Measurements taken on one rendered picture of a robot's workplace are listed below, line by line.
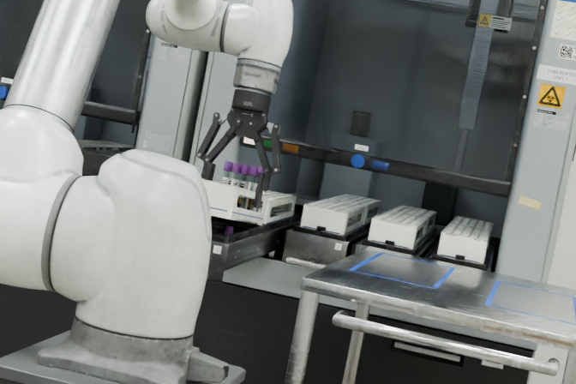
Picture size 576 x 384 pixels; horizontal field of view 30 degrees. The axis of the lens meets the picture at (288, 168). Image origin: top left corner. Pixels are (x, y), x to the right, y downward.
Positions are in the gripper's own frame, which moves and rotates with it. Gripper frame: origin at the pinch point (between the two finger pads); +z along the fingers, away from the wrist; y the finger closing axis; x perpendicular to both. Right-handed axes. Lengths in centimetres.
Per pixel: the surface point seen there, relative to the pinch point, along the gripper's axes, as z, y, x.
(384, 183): -13, 18, 104
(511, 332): 13, 57, -50
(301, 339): 21, 27, -48
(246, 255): 11.5, 6.6, -5.3
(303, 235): 5.8, 11.9, 21.3
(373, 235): 2.7, 26.5, 24.6
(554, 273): 2, 72, 142
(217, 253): 11.8, 4.8, -20.7
